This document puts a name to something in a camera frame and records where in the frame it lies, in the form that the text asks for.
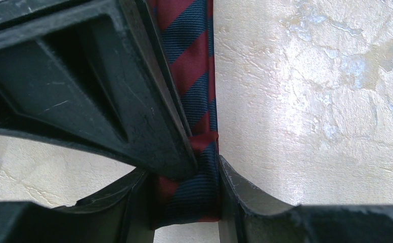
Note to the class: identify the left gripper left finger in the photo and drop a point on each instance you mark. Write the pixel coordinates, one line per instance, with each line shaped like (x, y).
(116, 213)

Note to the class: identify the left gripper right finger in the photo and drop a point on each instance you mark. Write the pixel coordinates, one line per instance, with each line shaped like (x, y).
(251, 215)

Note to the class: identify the red navy striped tie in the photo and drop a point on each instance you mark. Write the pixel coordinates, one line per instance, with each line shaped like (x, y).
(186, 28)

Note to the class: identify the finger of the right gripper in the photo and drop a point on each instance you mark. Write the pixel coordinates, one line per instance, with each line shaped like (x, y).
(92, 76)

